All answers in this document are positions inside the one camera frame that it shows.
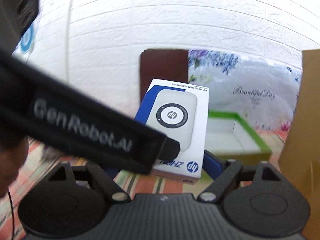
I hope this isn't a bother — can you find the person's left hand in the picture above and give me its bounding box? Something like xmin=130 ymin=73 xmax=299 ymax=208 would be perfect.
xmin=1 ymin=137 xmax=29 ymax=199

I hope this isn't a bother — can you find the large brown cardboard box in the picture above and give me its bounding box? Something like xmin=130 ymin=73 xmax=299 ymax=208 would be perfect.
xmin=279 ymin=49 xmax=320 ymax=239

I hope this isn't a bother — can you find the black cable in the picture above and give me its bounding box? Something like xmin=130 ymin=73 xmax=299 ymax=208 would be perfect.
xmin=6 ymin=189 xmax=16 ymax=240

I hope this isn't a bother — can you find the dark brown wooden headboard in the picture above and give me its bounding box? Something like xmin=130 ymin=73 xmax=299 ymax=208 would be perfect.
xmin=139 ymin=49 xmax=188 ymax=102

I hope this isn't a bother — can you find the floral plastic bedding bag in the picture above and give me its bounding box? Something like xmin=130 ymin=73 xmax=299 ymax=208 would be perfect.
xmin=188 ymin=50 xmax=302 ymax=131

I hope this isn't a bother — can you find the plaid red green blanket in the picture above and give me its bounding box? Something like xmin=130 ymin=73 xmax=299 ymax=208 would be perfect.
xmin=0 ymin=127 xmax=291 ymax=240

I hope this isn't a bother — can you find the white blue HP box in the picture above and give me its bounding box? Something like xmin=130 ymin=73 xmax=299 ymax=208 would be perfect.
xmin=135 ymin=79 xmax=209 ymax=185

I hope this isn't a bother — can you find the green cardboard tray box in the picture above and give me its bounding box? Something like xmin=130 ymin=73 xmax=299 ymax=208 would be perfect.
xmin=204 ymin=111 xmax=272 ymax=165

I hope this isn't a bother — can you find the blue round wall sticker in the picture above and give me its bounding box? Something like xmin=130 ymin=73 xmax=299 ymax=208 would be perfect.
xmin=20 ymin=23 xmax=35 ymax=54

